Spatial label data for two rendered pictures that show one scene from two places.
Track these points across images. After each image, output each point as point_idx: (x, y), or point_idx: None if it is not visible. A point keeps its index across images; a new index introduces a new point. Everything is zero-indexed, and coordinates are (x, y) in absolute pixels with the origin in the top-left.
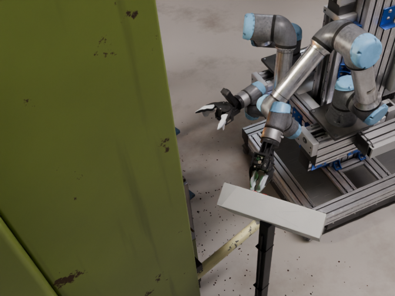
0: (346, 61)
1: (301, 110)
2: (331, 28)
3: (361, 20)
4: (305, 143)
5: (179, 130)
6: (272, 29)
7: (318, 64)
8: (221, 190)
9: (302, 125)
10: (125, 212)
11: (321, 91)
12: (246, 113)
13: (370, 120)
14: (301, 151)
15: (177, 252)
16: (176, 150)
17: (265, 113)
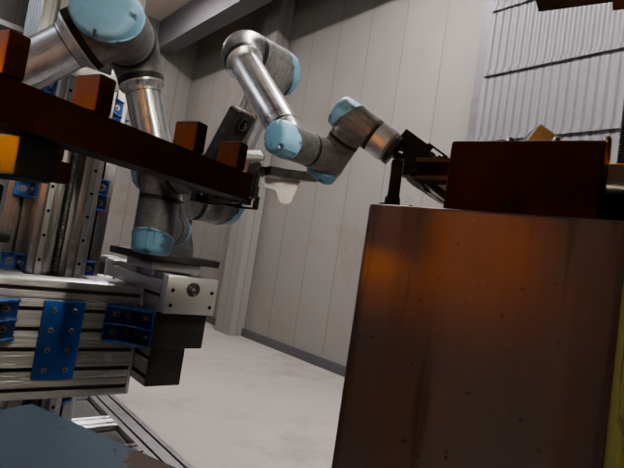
0: (279, 82)
1: (79, 289)
2: (255, 33)
3: (121, 95)
4: (196, 295)
5: (33, 405)
6: (153, 30)
7: (55, 191)
8: (552, 132)
9: (83, 331)
10: None
11: (59, 255)
12: (167, 233)
13: (244, 205)
14: (156, 348)
15: None
16: None
17: (311, 142)
